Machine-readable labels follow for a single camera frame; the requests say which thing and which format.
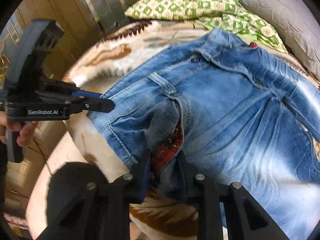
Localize blue denim jeans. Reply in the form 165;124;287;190
88;29;319;239

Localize person left hand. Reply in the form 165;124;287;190
1;112;38;147

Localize person black trousers leg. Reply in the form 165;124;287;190
38;162;108;239

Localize leaf pattern fleece blanket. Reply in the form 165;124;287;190
24;19;320;240

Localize wooden wardrobe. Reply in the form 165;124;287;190
0;0;151;230

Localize green patterned quilt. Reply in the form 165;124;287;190
125;0;287;53

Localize grey quilted pillow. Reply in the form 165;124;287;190
239;0;319;79

